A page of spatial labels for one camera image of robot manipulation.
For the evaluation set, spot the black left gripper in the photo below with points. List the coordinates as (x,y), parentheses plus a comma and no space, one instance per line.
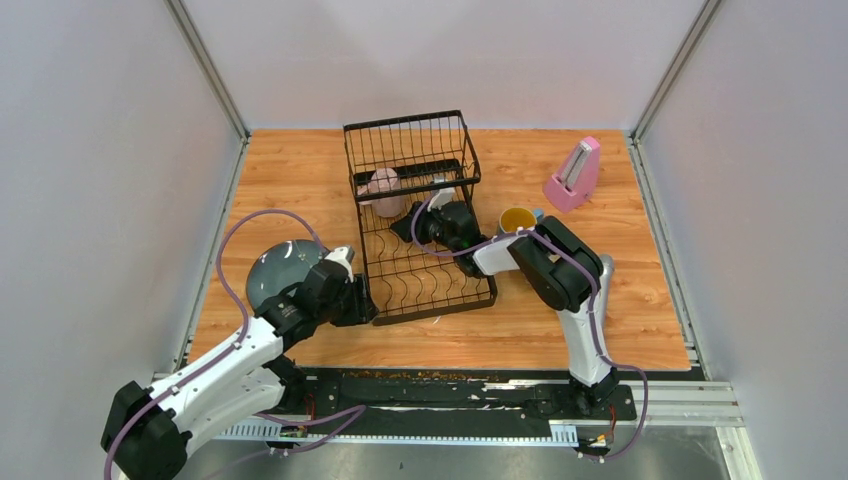
(363,307)

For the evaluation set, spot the blue butterfly mug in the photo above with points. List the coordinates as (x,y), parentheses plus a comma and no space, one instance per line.
(514,219)

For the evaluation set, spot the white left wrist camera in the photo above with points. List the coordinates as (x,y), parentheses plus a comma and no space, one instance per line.
(343,256)

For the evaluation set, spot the blue-grey ceramic plate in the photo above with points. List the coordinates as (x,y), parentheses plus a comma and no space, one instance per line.
(279,267)

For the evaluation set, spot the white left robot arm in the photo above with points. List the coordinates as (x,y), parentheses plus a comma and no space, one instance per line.
(293,287)

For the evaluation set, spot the black wire dish rack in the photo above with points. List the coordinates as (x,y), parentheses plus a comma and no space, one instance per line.
(413,179)

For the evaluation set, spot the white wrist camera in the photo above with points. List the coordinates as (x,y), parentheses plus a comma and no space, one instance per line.
(343,256)
(442,194)

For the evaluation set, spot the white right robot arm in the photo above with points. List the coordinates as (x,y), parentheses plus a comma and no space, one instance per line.
(565,273)

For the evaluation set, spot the pink metronome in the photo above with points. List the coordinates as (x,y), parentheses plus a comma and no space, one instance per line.
(574,182)

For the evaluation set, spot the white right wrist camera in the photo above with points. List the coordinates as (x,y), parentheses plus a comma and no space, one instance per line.
(442,194)

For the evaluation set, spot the pink ceramic mug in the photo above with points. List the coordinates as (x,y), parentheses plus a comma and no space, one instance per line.
(383,181)

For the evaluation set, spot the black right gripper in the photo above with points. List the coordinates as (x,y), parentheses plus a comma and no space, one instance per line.
(422,220)

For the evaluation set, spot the silver microphone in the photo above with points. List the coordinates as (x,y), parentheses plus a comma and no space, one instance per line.
(608,270)

